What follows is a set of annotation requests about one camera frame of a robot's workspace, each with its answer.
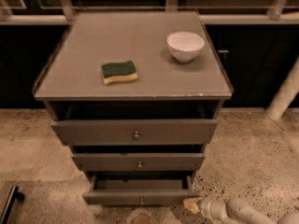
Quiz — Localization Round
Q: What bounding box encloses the grey bottom drawer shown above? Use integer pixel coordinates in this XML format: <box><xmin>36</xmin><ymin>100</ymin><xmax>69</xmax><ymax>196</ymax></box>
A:
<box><xmin>83</xmin><ymin>175</ymin><xmax>197</xmax><ymax>206</ymax></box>

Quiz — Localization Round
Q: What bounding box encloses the grey drawer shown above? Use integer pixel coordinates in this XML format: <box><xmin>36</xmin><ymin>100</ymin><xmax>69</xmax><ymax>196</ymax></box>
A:
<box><xmin>83</xmin><ymin>175</ymin><xmax>197</xmax><ymax>206</ymax></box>
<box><xmin>51</xmin><ymin>119</ymin><xmax>217</xmax><ymax>146</ymax></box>
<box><xmin>73</xmin><ymin>153</ymin><xmax>205</xmax><ymax>172</ymax></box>

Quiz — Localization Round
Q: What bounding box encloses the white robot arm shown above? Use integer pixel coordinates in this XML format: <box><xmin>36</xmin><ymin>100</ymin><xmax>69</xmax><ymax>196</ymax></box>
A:
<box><xmin>183</xmin><ymin>59</ymin><xmax>299</xmax><ymax>224</ymax></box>

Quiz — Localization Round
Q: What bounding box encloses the grey middle drawer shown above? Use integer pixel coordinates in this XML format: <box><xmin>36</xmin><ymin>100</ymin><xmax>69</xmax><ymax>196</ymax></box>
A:
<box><xmin>73</xmin><ymin>153</ymin><xmax>205</xmax><ymax>172</ymax></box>

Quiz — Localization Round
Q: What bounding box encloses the grey top drawer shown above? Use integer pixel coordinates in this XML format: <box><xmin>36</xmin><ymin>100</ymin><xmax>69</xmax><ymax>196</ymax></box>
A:
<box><xmin>51</xmin><ymin>119</ymin><xmax>217</xmax><ymax>146</ymax></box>

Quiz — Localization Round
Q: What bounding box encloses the grey drawer cabinet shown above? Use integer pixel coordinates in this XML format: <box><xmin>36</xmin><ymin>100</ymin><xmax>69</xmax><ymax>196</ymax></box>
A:
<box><xmin>32</xmin><ymin>10</ymin><xmax>234</xmax><ymax>179</ymax></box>

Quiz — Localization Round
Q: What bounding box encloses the green and yellow sponge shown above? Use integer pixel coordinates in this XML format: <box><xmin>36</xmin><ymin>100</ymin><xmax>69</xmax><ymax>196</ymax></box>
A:
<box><xmin>102</xmin><ymin>61</ymin><xmax>138</xmax><ymax>85</ymax></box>

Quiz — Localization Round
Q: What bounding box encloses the white ceramic bowl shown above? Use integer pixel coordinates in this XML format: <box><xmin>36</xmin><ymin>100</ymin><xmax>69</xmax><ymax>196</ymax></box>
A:
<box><xmin>166</xmin><ymin>32</ymin><xmax>205</xmax><ymax>63</ymax></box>

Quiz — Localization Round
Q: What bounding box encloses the black wheeled cart base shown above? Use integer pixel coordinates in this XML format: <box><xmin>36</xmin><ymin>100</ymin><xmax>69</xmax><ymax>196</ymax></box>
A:
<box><xmin>0</xmin><ymin>186</ymin><xmax>25</xmax><ymax>224</ymax></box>

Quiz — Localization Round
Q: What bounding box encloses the dark wall cabinet handle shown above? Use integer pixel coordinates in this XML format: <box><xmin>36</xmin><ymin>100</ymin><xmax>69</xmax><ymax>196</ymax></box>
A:
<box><xmin>218</xmin><ymin>49</ymin><xmax>230</xmax><ymax>60</ymax></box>

